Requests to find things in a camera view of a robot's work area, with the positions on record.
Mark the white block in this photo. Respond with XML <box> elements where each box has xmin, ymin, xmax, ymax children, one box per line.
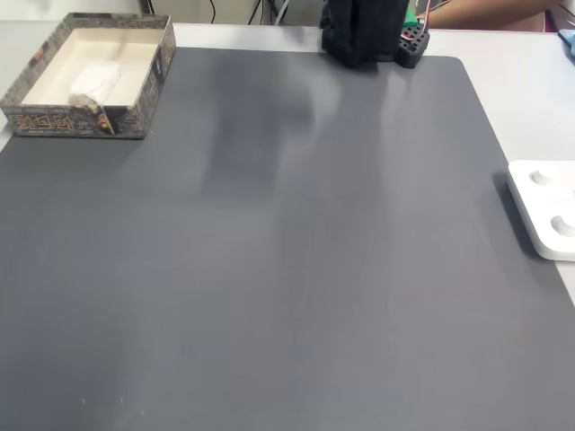
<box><xmin>66</xmin><ymin>59</ymin><xmax>123</xmax><ymax>108</ymax></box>

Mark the patterned open cardboard box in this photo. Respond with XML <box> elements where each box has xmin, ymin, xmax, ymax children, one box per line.
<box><xmin>0</xmin><ymin>12</ymin><xmax>177</xmax><ymax>140</ymax></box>

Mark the grey table mat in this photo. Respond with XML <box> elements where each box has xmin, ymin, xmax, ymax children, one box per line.
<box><xmin>0</xmin><ymin>46</ymin><xmax>575</xmax><ymax>431</ymax></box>

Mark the white tray with round recesses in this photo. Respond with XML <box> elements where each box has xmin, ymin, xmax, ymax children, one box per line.
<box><xmin>507</xmin><ymin>160</ymin><xmax>575</xmax><ymax>261</ymax></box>

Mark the person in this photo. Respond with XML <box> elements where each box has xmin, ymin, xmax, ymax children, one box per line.
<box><xmin>424</xmin><ymin>0</ymin><xmax>561</xmax><ymax>33</ymax></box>

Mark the blue object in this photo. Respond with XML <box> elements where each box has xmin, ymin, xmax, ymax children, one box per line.
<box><xmin>558</xmin><ymin>27</ymin><xmax>575</xmax><ymax>62</ymax></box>

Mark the red white black servo cable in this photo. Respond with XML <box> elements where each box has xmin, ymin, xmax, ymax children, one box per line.
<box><xmin>415</xmin><ymin>0</ymin><xmax>436</xmax><ymax>33</ymax></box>

